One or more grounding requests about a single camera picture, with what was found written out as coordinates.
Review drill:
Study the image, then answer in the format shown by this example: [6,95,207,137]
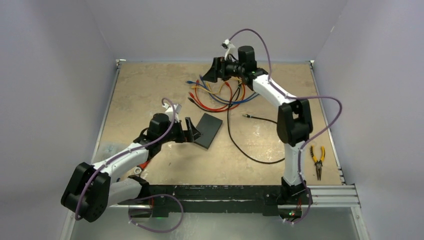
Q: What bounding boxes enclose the yellow handled pliers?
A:
[309,145,326,181]

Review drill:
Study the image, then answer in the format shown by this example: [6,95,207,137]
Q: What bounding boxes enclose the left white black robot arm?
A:
[60,113,202,223]

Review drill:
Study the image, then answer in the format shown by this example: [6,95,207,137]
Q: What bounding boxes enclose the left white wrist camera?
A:
[162,103,182,115]

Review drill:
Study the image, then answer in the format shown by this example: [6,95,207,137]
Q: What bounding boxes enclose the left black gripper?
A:
[159,117,202,144]

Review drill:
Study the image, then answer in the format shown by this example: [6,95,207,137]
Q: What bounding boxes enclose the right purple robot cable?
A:
[228,28,343,226]

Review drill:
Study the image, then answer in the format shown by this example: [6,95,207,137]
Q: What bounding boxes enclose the black network switch box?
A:
[194,113,223,150]

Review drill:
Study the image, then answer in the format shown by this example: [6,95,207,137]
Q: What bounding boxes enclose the red handled adjustable wrench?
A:
[133,161,150,175]

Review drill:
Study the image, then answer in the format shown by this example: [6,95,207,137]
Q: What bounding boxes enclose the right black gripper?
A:
[203,56,245,83]

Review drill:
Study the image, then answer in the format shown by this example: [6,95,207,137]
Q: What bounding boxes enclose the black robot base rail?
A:
[121,185,313,219]

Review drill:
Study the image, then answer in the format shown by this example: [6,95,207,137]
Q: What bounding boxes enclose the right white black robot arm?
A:
[201,45,313,204]

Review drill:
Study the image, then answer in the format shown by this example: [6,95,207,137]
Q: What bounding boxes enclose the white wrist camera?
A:
[221,39,236,60]
[162,103,182,115]

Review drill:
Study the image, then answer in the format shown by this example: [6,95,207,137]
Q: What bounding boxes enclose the orange ethernet cable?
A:
[205,81,247,109]

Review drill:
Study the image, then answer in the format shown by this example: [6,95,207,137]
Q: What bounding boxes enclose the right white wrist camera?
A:
[221,39,236,60]

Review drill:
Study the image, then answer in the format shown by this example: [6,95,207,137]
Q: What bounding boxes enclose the long black ethernet cable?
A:
[226,82,286,166]

